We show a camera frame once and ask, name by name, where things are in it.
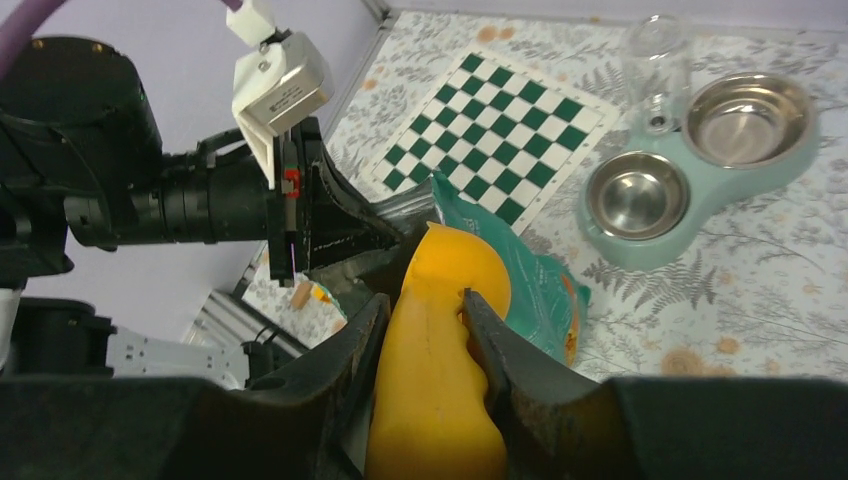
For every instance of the floral tablecloth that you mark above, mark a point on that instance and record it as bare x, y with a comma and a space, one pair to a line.
762, 291

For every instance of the brown wooden block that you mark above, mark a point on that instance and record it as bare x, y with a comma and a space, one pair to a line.
300, 295

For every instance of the teal double pet feeder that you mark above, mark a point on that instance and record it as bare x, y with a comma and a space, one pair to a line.
711, 189

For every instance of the near steel bowl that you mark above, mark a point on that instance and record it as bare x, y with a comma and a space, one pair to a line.
637, 195

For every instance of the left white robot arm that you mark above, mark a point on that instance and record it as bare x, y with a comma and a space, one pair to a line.
82, 157

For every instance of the far steel bowl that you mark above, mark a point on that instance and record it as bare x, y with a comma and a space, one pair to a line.
749, 120

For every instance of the clear water bottle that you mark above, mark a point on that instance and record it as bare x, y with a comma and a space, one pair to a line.
656, 57

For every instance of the green white chessboard mat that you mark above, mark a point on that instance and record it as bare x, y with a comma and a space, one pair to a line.
504, 135

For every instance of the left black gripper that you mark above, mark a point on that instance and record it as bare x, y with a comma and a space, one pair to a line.
316, 218

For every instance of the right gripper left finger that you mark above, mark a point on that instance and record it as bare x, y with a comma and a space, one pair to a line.
290, 425

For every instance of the green pet food bag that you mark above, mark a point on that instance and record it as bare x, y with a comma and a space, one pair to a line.
547, 303

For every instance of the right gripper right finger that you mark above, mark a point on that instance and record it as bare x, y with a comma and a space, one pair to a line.
558, 424

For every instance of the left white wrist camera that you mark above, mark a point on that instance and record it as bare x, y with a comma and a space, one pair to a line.
282, 81

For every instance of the steel bowl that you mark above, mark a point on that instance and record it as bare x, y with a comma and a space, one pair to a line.
749, 120
637, 195

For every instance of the orange plastic scoop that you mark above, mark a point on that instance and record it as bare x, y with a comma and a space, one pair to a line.
429, 419

